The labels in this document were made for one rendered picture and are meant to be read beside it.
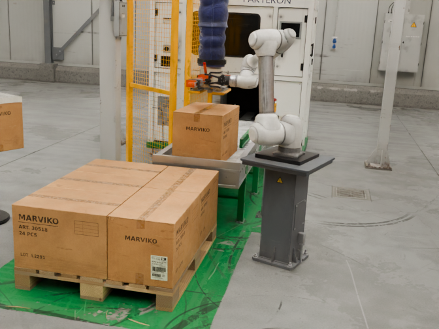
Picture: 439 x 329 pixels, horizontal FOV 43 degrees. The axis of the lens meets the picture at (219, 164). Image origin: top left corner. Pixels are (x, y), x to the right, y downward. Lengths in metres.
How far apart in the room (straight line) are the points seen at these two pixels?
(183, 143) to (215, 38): 0.86
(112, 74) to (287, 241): 2.29
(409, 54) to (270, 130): 9.24
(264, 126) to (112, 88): 1.96
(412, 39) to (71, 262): 10.32
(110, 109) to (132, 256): 2.22
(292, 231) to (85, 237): 1.41
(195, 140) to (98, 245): 1.38
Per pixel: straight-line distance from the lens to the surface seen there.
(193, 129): 4.30
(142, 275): 3.27
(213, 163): 4.24
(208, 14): 4.39
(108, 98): 5.19
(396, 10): 6.87
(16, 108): 4.46
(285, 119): 3.74
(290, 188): 3.77
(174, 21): 4.98
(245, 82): 4.16
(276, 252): 3.96
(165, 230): 3.12
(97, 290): 3.43
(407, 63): 12.70
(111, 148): 5.26
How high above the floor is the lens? 1.64
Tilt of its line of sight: 14 degrees down
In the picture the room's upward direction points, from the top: 3 degrees clockwise
